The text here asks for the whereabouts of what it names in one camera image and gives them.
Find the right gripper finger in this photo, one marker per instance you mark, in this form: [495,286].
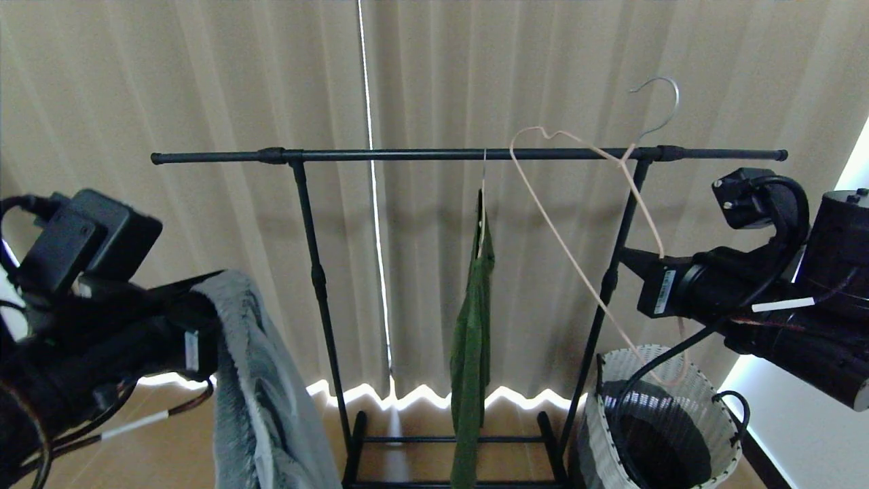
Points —
[641,261]

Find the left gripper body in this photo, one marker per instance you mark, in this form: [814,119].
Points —
[176,343]

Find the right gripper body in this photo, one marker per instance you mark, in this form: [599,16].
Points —
[699,285]

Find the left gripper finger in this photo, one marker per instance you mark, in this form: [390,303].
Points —
[183,288]

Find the pink clothes hanger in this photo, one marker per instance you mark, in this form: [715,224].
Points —
[483,176]
[563,238]

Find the pale grey garment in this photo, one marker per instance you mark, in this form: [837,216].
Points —
[258,380]

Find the green long-sleeved shirt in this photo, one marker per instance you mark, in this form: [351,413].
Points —
[472,339]

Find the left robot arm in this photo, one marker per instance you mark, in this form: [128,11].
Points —
[61,367]

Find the white laundry basket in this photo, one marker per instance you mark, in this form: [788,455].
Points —
[679,373]

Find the black clothes rack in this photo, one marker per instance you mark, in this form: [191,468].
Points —
[407,155]

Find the beige curtain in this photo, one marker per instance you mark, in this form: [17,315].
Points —
[170,81]

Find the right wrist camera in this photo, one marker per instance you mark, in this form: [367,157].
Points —
[760,200]

